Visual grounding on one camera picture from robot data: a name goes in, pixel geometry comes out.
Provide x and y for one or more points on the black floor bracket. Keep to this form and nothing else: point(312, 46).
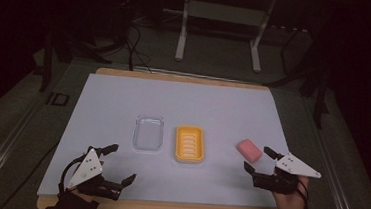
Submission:
point(58, 99)

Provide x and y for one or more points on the pink soap bar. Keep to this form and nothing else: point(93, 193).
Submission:
point(249, 150)

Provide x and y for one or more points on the yellow soap dish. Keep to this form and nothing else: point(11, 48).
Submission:
point(189, 144)

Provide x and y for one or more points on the dark equipment with red light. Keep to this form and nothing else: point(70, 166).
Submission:
point(124, 9)

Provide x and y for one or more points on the clear plastic soap dish lid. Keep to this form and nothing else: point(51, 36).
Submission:
point(148, 133)

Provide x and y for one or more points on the pale blue table mat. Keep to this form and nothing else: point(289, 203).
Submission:
point(180, 100)

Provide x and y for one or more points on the white metal stand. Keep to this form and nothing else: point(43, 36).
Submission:
point(227, 13)

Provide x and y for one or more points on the black tripod stand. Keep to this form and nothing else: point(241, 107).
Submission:
point(321, 95)
point(47, 63)

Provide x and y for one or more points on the person's right hand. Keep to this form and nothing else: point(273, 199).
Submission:
point(291, 204)

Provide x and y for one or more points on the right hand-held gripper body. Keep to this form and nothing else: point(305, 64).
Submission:
point(294, 166)

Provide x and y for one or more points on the person's left hand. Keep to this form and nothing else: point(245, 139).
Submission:
point(84, 196)

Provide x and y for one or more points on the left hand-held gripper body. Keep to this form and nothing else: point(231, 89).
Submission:
point(86, 170)

